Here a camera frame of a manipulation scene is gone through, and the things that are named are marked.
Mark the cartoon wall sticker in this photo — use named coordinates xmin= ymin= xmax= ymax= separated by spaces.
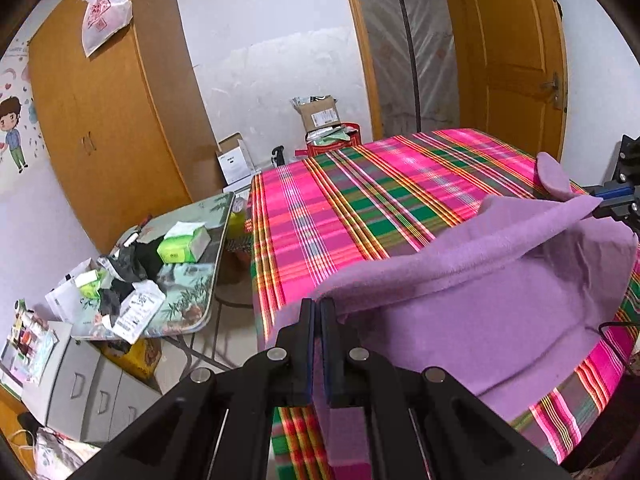
xmin=0 ymin=50 xmax=48 ymax=196

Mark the white plastic bag red print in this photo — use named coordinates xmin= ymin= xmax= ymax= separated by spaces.
xmin=81 ymin=0 xmax=134 ymax=58

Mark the white box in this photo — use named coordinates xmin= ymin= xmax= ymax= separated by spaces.
xmin=216 ymin=132 xmax=253 ymax=186

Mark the cosmetics rack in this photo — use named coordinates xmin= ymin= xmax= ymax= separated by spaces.
xmin=0 ymin=300 xmax=73 ymax=386

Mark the green tissue pack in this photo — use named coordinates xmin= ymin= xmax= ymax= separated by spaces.
xmin=157 ymin=222 xmax=211 ymax=264

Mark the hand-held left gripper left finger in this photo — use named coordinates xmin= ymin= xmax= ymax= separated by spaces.
xmin=65 ymin=299 xmax=317 ymax=480

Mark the white labelled parcel bag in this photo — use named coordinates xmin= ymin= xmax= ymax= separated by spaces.
xmin=112 ymin=280 xmax=166 ymax=345

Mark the wooden wardrobe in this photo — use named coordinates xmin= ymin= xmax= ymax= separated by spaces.
xmin=27 ymin=0 xmax=223 ymax=256

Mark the pink green plaid blanket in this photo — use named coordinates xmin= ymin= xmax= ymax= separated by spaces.
xmin=248 ymin=128 xmax=640 ymax=480

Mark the black cable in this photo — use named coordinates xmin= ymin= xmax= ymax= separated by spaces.
xmin=597 ymin=319 xmax=640 ymax=342

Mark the yellow bag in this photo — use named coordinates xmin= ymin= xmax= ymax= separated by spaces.
xmin=100 ymin=337 xmax=162 ymax=381

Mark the brown cardboard box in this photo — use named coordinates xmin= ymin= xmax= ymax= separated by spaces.
xmin=292 ymin=95 xmax=342 ymax=135

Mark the grey drawer cabinet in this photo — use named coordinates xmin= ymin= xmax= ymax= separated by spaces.
xmin=45 ymin=320 xmax=163 ymax=443

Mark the purple fleece garment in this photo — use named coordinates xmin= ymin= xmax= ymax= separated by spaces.
xmin=312 ymin=152 xmax=640 ymax=466

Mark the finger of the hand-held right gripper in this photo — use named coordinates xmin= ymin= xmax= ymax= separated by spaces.
xmin=591 ymin=200 xmax=640 ymax=222
xmin=582 ymin=183 xmax=640 ymax=202

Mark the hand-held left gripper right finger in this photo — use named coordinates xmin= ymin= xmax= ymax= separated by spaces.
xmin=320 ymin=299 xmax=571 ymax=480

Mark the small green pack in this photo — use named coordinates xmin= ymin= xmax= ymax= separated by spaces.
xmin=75 ymin=270 xmax=108 ymax=301

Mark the wooden door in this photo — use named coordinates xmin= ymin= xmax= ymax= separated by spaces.
xmin=440 ymin=0 xmax=568 ymax=171

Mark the clear plastic door curtain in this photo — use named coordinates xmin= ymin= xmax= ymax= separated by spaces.
xmin=350 ymin=0 xmax=461 ymax=141

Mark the black plastic bag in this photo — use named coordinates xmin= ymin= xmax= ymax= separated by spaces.
xmin=100 ymin=240 xmax=166 ymax=316

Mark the folding table with floral top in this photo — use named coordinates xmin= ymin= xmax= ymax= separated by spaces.
xmin=70 ymin=191 xmax=253 ymax=376

